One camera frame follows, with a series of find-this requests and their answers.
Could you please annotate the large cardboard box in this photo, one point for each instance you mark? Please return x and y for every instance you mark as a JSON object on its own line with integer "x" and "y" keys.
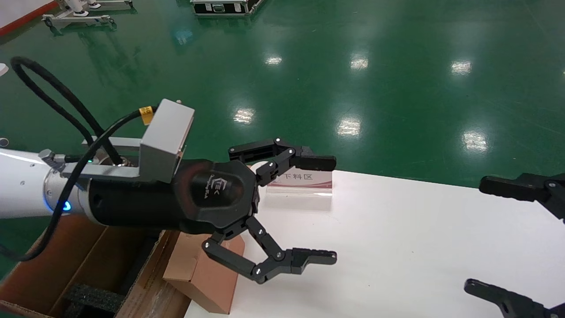
{"x": 44, "y": 265}

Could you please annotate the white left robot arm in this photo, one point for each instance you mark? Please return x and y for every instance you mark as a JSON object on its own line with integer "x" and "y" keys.
{"x": 22, "y": 185}

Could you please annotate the black foam block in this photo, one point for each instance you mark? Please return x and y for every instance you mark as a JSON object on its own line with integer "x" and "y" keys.
{"x": 92, "y": 298}

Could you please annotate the black aluminium flight case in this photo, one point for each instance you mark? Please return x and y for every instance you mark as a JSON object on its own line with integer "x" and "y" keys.
{"x": 220, "y": 6}

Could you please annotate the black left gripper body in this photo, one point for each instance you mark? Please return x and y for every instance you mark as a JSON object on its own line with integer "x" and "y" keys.
{"x": 212, "y": 194}

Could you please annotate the white metal wheeled frame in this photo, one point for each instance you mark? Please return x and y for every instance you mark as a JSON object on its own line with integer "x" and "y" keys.
{"x": 114, "y": 4}
{"x": 79, "y": 20}

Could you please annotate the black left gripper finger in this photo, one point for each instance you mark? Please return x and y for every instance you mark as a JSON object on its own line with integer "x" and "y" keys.
{"x": 318, "y": 162}
{"x": 282, "y": 261}

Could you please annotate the small grey round object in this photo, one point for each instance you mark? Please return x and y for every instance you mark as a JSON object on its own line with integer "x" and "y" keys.
{"x": 3, "y": 142}

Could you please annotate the clear acrylic sign holder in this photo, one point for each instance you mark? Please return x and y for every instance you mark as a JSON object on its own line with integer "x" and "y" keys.
{"x": 309, "y": 183}

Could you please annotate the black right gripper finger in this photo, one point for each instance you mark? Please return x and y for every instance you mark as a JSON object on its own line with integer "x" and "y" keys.
{"x": 507, "y": 301}
{"x": 507, "y": 187}

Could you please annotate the small cardboard box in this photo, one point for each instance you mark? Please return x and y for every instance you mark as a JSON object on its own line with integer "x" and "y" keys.
{"x": 207, "y": 282}

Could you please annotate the small white object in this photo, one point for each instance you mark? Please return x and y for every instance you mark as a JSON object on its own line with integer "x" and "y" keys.
{"x": 2, "y": 68}

